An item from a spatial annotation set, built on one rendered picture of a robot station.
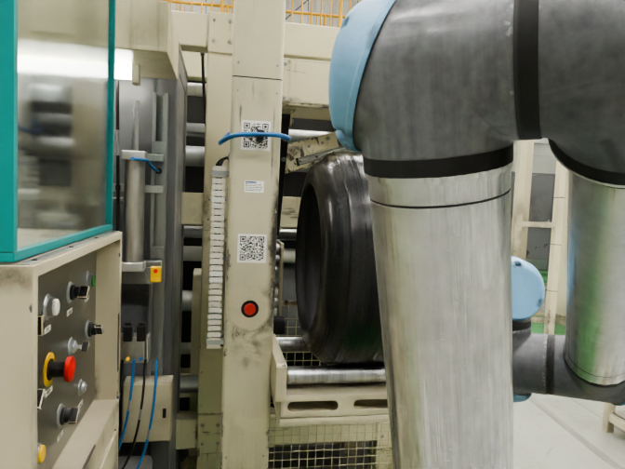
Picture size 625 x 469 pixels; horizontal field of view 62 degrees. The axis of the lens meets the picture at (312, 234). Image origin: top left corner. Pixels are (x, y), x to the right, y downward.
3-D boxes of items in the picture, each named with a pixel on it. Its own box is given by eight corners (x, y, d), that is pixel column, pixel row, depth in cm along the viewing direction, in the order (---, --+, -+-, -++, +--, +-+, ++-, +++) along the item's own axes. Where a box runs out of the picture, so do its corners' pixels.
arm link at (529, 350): (545, 412, 75) (546, 328, 74) (463, 399, 80) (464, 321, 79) (548, 389, 83) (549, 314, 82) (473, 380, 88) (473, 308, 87)
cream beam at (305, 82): (276, 104, 158) (278, 56, 157) (269, 116, 182) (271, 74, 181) (461, 118, 169) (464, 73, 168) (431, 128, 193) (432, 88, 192)
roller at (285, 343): (272, 334, 159) (271, 340, 163) (272, 349, 157) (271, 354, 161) (380, 334, 165) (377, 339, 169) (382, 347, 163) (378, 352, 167)
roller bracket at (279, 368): (274, 403, 127) (275, 364, 126) (261, 354, 166) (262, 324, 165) (287, 403, 127) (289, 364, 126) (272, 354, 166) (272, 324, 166)
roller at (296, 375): (282, 388, 132) (284, 378, 129) (281, 372, 136) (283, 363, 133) (411, 384, 139) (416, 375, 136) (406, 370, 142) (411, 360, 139)
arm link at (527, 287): (491, 328, 75) (491, 260, 74) (453, 309, 87) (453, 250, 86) (550, 324, 76) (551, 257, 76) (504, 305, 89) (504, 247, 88)
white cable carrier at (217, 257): (206, 349, 135) (212, 166, 132) (207, 343, 140) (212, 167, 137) (223, 348, 136) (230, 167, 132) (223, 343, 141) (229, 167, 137)
